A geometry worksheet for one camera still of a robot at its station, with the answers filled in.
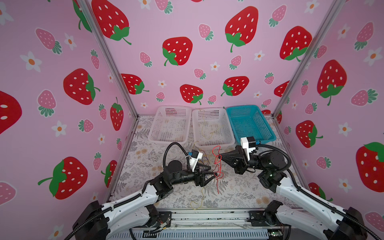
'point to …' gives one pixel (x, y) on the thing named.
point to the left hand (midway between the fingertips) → (213, 172)
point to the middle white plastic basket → (211, 127)
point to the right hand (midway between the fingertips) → (219, 158)
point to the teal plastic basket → (247, 120)
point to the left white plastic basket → (170, 124)
